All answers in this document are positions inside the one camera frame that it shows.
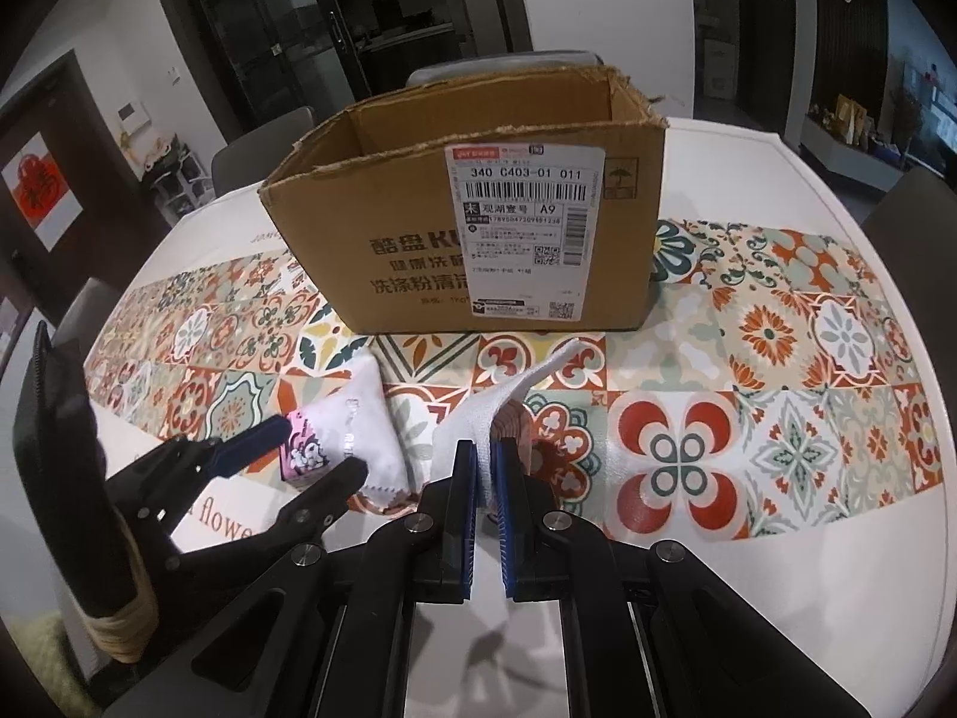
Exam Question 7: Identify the white wall intercom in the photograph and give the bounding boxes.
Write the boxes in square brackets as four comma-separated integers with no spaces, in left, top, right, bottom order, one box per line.
[117,99,156,139]

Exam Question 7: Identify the person's left forearm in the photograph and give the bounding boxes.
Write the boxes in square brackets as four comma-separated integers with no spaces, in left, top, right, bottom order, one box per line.
[13,611,102,718]

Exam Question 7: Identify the white sock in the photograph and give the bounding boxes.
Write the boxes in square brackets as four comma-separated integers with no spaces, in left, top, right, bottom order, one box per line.
[431,338,593,511]

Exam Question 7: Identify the white pink tissue packet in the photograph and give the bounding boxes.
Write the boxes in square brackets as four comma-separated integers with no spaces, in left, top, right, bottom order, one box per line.
[277,354,413,515]

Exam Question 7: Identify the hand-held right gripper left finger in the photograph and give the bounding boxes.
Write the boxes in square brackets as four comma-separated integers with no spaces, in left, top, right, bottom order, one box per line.
[105,440,477,718]

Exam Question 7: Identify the brown cardboard box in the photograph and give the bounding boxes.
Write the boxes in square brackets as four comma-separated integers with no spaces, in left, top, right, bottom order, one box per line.
[258,63,669,335]

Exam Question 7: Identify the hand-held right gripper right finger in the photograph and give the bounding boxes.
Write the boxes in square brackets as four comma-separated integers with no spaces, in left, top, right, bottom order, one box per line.
[495,436,877,718]

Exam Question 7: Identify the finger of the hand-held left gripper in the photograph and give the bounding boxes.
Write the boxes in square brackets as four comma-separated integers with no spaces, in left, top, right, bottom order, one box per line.
[254,458,370,549]
[105,417,292,577]

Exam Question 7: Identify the sliding glass door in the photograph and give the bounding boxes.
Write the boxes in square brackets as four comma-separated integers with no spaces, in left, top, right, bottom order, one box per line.
[145,0,534,145]

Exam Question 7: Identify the grey dining chair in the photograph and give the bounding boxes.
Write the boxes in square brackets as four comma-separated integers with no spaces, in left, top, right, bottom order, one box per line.
[211,105,316,200]
[858,163,957,272]
[54,276,122,351]
[406,47,604,89]

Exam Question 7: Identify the white shoe rack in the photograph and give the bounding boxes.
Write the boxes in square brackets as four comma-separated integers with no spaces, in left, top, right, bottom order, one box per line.
[141,133,220,227]

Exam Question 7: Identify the red white door poster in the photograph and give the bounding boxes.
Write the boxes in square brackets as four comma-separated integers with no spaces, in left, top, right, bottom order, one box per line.
[1,132,77,253]

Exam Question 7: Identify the white sideboard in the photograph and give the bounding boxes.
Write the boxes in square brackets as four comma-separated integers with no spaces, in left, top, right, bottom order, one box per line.
[798,107,922,200]

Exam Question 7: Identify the stacked white boxes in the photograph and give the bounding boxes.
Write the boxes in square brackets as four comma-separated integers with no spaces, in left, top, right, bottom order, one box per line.
[690,36,739,104]

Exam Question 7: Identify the dark brown door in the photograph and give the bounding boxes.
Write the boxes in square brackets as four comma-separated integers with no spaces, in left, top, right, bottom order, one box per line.
[0,49,172,390]

